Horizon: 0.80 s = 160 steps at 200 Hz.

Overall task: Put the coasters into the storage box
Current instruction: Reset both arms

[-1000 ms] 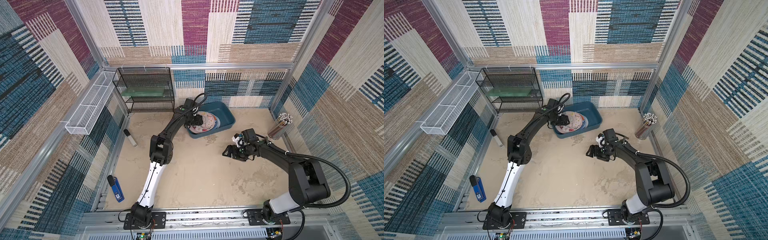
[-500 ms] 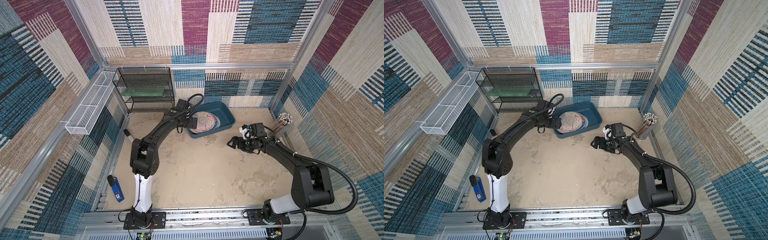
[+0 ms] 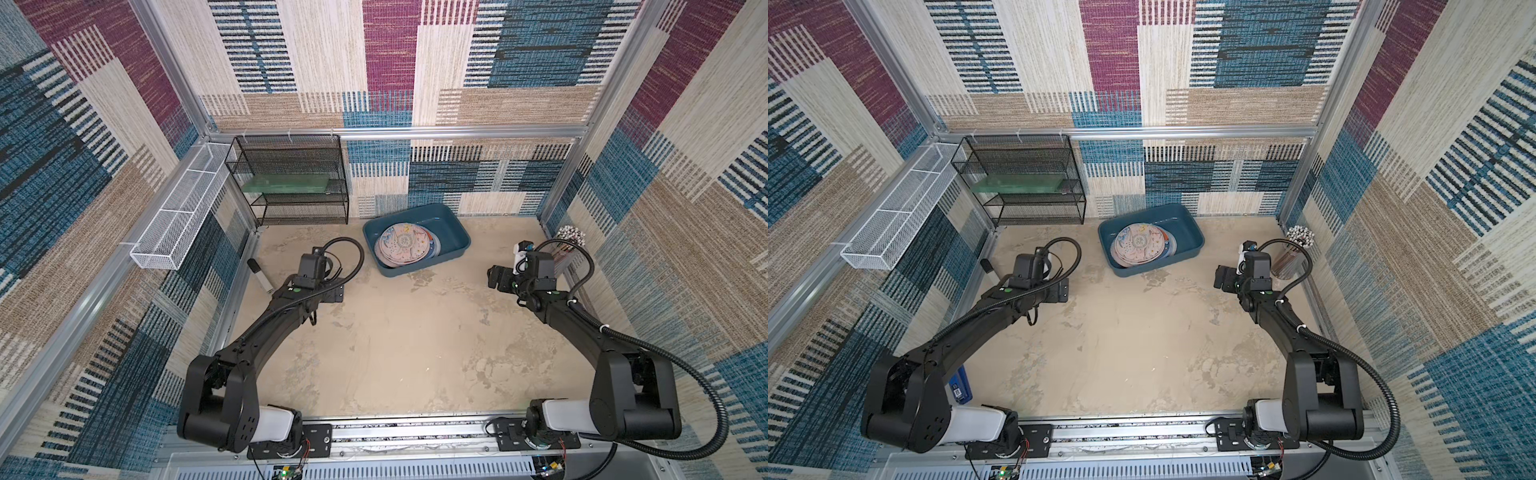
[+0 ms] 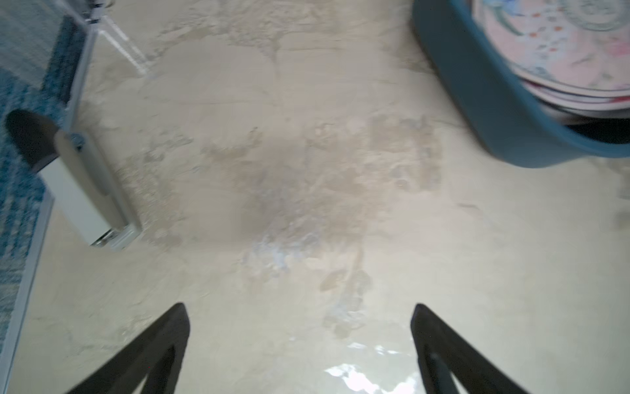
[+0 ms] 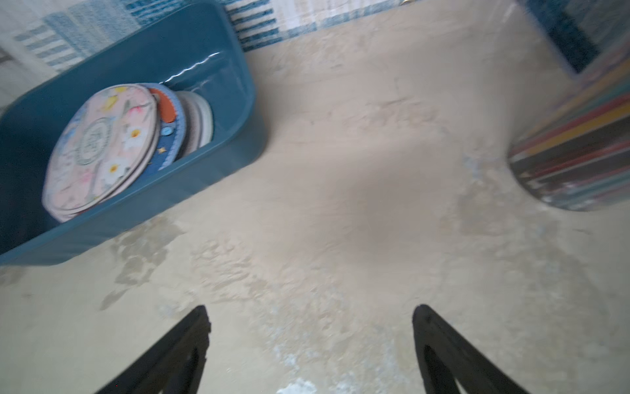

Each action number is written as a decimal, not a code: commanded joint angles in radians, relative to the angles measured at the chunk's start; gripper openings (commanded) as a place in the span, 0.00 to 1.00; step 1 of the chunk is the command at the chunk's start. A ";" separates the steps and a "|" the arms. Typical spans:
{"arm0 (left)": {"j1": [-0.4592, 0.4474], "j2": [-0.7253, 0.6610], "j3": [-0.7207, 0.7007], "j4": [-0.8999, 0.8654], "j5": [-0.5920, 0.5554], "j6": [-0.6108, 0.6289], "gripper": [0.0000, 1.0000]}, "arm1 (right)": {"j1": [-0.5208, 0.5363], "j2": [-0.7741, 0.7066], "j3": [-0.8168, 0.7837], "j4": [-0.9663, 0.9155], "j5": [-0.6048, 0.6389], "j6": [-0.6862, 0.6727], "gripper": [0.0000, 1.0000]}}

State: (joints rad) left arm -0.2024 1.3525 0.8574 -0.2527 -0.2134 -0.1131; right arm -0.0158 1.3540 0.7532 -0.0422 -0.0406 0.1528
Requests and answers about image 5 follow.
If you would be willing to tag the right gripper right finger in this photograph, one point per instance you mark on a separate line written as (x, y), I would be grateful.
(449, 363)

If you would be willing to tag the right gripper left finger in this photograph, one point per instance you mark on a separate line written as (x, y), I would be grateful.
(174, 364)

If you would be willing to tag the pale pastel cartoon coaster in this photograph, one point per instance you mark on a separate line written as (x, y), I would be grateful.
(98, 147)

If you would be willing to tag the blue red car coaster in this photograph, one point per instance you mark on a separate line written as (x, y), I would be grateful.
(171, 129)

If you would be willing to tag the pink cartoon coaster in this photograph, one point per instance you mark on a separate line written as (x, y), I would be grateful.
(199, 122)

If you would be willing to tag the teal plastic storage box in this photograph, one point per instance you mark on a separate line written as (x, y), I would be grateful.
(73, 149)

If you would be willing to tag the cup of patterned sticks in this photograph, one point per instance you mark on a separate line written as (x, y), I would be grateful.
(576, 157)

